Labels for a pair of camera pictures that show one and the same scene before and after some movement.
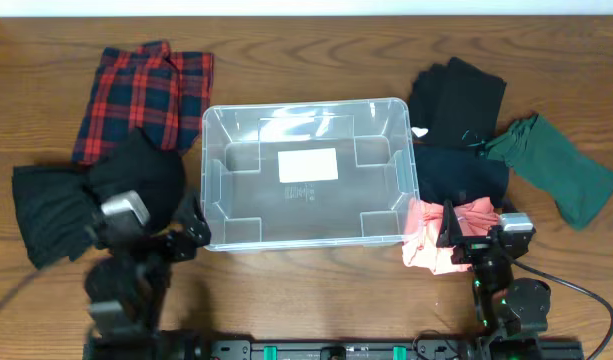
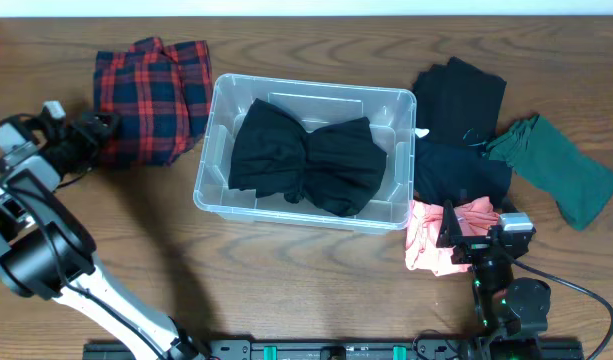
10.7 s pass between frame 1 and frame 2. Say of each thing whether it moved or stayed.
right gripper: stayed
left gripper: moved
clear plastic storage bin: moved
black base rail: stayed
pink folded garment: stayed
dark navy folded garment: stayed
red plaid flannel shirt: stayed
